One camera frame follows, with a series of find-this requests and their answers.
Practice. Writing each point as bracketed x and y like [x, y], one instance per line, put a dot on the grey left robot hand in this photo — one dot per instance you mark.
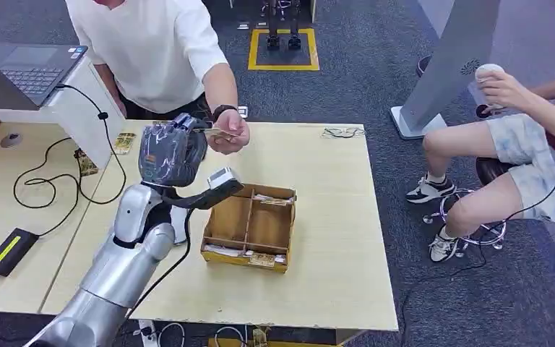
[170, 153]

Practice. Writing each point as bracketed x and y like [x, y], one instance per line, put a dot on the person's hand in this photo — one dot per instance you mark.
[232, 134]
[500, 91]

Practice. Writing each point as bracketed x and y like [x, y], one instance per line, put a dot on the printed card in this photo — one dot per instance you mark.
[87, 164]
[125, 142]
[210, 132]
[264, 260]

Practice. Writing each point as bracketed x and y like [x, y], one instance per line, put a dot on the white handheld device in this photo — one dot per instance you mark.
[488, 70]

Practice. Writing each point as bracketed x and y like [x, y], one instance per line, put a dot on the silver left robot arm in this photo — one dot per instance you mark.
[119, 273]

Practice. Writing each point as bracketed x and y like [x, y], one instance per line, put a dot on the black wristwatch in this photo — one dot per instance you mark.
[224, 111]

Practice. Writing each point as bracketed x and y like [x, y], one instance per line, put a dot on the grey floor stand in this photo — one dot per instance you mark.
[450, 57]

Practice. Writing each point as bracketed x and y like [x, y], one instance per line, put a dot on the person seated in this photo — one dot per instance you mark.
[521, 153]

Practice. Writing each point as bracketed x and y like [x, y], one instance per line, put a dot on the white laptop riser box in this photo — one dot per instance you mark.
[86, 120]

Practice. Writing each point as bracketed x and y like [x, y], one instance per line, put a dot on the wooden card box with dividers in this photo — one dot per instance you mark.
[268, 225]

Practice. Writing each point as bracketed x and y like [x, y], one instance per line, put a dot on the person standing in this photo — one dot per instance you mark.
[148, 52]

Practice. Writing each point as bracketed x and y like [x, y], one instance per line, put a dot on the white card stack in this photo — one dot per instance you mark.
[222, 250]

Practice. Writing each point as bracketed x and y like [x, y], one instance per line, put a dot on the eyeglasses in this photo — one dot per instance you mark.
[343, 132]

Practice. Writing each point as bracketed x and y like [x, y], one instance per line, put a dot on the yellow floor tape square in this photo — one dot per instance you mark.
[313, 52]

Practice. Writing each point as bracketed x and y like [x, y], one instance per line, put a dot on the black robot legs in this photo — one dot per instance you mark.
[273, 26]

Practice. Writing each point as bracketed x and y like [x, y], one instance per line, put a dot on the white and black sneaker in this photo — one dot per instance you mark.
[442, 249]
[429, 190]

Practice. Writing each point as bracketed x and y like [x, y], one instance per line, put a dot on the grey desk grommet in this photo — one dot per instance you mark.
[11, 140]

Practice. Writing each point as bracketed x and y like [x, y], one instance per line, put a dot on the dark laptop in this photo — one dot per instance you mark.
[28, 72]

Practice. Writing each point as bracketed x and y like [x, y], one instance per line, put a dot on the white power strip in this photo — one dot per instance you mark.
[147, 333]

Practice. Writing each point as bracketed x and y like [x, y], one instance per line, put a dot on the black power adapter yellow label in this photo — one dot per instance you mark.
[10, 251]

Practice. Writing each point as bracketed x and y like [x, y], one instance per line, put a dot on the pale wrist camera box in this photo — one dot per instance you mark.
[222, 177]

